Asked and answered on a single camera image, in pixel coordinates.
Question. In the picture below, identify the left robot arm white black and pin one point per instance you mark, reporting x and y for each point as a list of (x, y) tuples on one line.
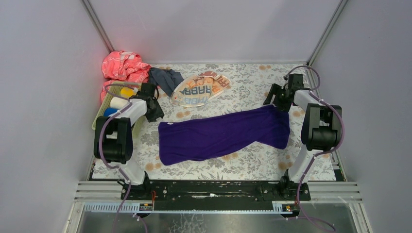
[(113, 143)]

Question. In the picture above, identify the pink patterned cloth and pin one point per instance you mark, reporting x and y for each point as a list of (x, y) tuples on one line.
[(125, 67)]

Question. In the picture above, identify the purple towel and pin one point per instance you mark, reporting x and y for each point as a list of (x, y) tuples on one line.
[(207, 138)]

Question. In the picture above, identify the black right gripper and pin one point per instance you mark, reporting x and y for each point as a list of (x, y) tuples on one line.
[(276, 97)]

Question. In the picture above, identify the dark grey cloth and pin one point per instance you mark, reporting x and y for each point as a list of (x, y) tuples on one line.
[(166, 79)]

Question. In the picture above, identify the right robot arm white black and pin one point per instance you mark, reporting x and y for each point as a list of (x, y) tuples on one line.
[(322, 129)]

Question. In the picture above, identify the beige lettered towel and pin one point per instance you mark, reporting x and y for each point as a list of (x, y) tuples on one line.
[(196, 90)]

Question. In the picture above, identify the floral table cloth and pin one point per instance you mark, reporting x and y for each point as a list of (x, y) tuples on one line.
[(250, 84)]

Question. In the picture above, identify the blue rolled towel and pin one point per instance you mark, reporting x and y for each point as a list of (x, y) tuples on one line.
[(109, 111)]

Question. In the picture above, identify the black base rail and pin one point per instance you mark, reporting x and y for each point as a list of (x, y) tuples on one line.
[(181, 195)]

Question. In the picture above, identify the yellow rolled towel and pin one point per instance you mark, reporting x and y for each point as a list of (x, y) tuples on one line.
[(127, 92)]

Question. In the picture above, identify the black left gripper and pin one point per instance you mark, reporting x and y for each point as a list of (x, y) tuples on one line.
[(154, 110)]

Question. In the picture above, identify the white rolled towel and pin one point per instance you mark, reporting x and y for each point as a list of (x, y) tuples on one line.
[(118, 103)]

